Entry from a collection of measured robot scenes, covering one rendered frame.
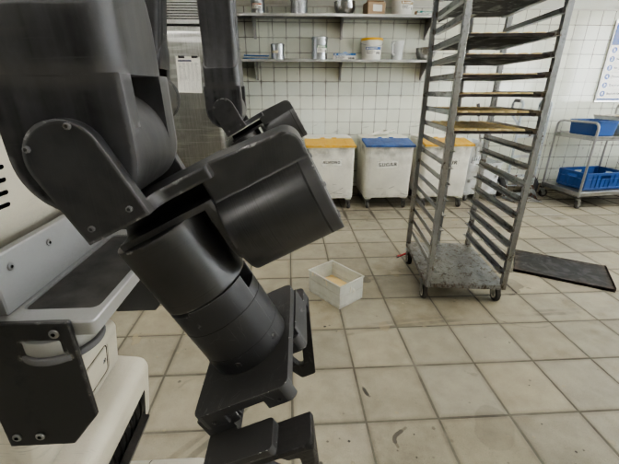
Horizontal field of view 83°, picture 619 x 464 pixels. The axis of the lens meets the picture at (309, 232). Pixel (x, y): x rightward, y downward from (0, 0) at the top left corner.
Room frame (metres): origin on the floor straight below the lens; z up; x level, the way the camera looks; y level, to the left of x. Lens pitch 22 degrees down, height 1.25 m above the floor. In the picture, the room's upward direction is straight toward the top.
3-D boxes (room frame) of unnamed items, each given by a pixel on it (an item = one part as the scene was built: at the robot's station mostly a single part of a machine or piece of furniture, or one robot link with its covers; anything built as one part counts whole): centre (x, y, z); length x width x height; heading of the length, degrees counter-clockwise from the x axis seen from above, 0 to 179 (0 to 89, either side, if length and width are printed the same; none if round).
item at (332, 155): (4.07, -0.21, 0.38); 0.64 x 0.54 x 0.77; 4
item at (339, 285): (2.00, -0.17, 0.08); 0.30 x 0.22 x 0.16; 40
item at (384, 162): (4.10, -0.86, 0.38); 0.64 x 0.54 x 0.77; 2
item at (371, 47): (4.30, -0.68, 1.67); 0.25 x 0.24 x 0.21; 93
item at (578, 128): (4.08, -3.17, 0.88); 0.40 x 0.30 x 0.16; 7
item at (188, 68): (3.43, 1.08, 1.39); 0.22 x 0.03 x 0.31; 93
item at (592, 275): (2.34, -1.88, 0.02); 0.60 x 0.40 x 0.03; 60
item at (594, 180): (4.13, -3.36, 0.29); 0.56 x 0.38 x 0.20; 101
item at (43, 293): (0.40, 0.29, 0.99); 0.28 x 0.16 x 0.22; 3
